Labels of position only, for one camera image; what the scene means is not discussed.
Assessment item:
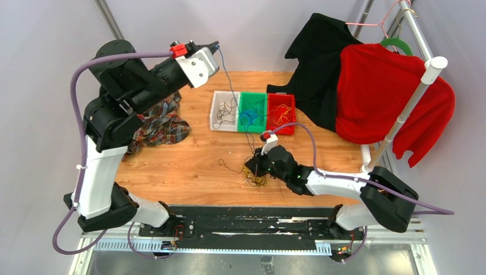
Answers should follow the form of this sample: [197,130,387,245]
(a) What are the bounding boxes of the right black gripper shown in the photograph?
[246,146,288,183]

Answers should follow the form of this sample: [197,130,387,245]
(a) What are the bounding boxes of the cable pile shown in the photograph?
[218,158,271,188]

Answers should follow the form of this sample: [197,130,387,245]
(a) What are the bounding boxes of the blue cable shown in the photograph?
[216,46,257,155]

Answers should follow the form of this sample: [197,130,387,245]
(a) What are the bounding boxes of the blue cables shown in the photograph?
[240,99,266,127]

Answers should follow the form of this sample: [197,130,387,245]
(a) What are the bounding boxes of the yellow cables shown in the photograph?
[269,102,295,130]

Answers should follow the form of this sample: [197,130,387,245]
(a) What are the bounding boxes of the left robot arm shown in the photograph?
[64,40,219,237]

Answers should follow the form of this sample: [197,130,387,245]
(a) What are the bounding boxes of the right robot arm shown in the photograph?
[244,146,418,239]

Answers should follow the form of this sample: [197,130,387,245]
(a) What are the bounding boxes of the white plastic bin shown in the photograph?
[209,91,241,132]

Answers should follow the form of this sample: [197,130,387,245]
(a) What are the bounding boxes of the green plastic bin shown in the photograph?
[238,92,268,133]

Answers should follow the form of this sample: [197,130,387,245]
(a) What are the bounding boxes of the red plastic bin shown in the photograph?
[266,93,296,130]

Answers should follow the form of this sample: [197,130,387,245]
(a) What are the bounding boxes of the plaid flannel shirt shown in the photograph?
[122,91,191,161]

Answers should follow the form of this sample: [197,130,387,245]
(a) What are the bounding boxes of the black t-shirt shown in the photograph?
[266,13,361,132]

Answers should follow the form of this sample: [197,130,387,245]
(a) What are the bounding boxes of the red sweater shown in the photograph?
[335,44,455,167]

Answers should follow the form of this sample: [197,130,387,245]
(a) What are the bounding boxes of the green hanger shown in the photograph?
[380,37,413,56]

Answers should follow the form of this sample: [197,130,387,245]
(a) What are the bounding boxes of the white clothes rack pole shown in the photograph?
[360,56,448,172]

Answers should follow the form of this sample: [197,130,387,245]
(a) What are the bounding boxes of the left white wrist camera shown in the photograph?
[175,48,220,88]

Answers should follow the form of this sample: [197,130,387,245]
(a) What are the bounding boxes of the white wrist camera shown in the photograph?
[175,48,220,88]
[260,130,278,155]

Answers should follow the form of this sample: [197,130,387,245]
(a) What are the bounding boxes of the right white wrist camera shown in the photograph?
[260,130,278,155]

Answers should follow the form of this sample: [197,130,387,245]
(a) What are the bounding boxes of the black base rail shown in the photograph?
[138,206,364,251]

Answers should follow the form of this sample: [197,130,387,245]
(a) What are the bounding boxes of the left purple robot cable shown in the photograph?
[52,51,179,261]

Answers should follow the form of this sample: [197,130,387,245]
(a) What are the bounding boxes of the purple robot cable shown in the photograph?
[52,51,179,261]
[265,122,455,264]

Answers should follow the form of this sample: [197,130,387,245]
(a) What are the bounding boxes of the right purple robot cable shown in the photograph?
[265,122,455,264]

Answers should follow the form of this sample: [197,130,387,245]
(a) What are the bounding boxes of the pink wire hanger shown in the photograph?
[346,1,418,38]

